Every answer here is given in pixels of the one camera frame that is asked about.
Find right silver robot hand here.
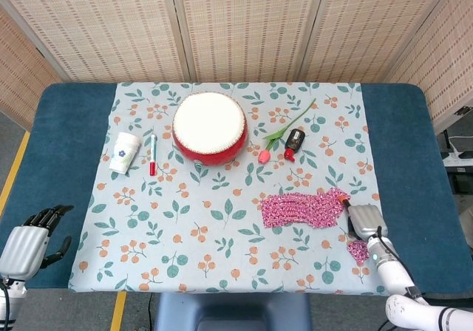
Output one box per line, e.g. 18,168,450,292
336,194,390,243

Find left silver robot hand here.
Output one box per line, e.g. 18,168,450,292
0,204,75,281

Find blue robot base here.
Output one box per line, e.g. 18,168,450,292
154,292,312,331

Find white power strip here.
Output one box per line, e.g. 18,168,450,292
442,149,473,168

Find dark bottle red cap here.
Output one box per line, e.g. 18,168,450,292
283,128,307,163

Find pink artificial tulip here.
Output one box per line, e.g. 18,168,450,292
257,98,318,165

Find flower print paper cup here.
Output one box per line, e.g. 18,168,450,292
109,133,140,174

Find floral print tablecloth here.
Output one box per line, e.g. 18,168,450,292
68,81,389,296

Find nested white paper cups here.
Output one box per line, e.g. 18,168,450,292
118,131,143,150

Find red capped white marker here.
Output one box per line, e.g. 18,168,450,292
149,133,158,177

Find woven folding screen panel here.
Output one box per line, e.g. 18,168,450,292
295,0,461,85
0,4,72,132
387,0,473,132
0,0,186,84
170,0,328,84

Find red drum white skin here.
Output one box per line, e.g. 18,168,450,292
171,92,248,168

